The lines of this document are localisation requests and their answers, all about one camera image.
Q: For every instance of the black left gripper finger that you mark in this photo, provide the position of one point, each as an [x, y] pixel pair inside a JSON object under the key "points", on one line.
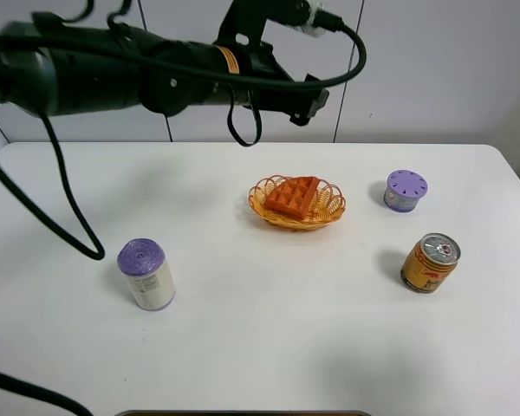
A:
{"points": [[305, 105]]}

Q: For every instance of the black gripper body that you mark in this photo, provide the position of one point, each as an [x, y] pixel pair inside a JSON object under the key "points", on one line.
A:
{"points": [[268, 82]]}

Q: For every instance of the orange waffle slice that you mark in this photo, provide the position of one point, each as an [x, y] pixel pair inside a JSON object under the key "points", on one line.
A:
{"points": [[293, 197]]}

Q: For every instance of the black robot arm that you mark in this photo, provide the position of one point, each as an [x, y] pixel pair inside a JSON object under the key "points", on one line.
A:
{"points": [[67, 82]]}

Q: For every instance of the orange woven basket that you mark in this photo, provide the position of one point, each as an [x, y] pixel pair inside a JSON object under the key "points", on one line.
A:
{"points": [[327, 206]]}

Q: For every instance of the purple lidded round container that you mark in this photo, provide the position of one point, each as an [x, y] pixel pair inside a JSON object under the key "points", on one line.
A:
{"points": [[404, 190]]}

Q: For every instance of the gold energy drink can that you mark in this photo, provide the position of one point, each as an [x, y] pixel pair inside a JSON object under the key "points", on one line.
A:
{"points": [[433, 258]]}

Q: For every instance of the purple trash bag roll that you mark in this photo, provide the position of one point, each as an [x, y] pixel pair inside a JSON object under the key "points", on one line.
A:
{"points": [[143, 262]]}

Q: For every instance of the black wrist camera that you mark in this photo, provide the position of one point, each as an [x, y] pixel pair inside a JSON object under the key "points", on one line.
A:
{"points": [[248, 18]]}

